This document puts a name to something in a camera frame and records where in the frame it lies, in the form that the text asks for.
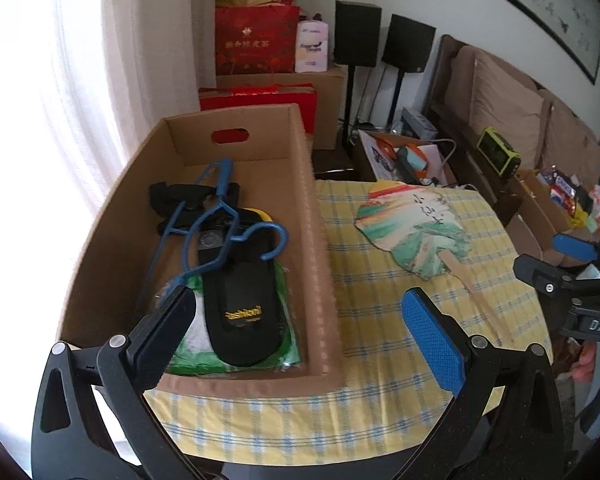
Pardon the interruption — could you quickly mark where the painted paper hand fan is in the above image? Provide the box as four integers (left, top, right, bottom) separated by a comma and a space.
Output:
355, 180, 513, 344

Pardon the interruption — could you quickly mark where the green framed pad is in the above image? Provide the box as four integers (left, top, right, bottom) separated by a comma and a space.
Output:
166, 262, 301, 376

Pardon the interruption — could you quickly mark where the black sock package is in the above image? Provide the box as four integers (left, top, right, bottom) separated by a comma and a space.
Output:
201, 228, 285, 367

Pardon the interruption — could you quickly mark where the blue plastic hanger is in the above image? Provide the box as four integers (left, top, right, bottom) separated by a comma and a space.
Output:
135, 158, 289, 309

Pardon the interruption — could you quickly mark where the small box of snacks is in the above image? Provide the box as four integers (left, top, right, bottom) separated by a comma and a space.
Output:
509, 169, 600, 261

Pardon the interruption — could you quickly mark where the yellow plaid tablecloth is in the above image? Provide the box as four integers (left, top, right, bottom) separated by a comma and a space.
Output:
145, 181, 554, 466

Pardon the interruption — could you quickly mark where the green yellow radio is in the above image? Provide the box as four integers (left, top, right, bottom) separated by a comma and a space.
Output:
477, 127, 521, 179

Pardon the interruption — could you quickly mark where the brown sofa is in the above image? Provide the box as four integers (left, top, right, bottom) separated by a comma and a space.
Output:
424, 35, 600, 233

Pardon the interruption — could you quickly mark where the box of clutter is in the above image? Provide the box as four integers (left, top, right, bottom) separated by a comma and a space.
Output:
353, 130, 457, 188

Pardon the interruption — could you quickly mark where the right black speaker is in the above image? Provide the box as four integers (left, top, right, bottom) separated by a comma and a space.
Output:
381, 14, 437, 74

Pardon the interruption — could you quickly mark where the black speaker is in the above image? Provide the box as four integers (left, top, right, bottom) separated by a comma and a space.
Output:
381, 14, 437, 74
334, 0, 382, 68

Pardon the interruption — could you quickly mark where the large open cardboard box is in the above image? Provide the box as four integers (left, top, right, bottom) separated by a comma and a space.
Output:
58, 105, 344, 399

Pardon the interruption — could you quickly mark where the brown cardboard box behind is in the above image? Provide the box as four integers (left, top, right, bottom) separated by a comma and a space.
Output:
216, 67, 346, 150

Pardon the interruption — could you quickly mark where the red cookie gift box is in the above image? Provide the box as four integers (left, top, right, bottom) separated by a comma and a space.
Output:
199, 84, 317, 136

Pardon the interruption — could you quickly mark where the left black speaker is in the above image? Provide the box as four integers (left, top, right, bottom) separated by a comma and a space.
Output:
334, 0, 382, 68

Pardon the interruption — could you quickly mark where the pink tissue pack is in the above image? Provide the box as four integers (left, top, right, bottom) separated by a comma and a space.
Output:
294, 20, 328, 73

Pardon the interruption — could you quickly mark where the red gift bag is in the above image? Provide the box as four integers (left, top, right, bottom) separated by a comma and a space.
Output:
214, 6, 300, 76

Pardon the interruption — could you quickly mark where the white curtain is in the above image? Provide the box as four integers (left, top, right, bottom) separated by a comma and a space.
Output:
0, 0, 215, 466

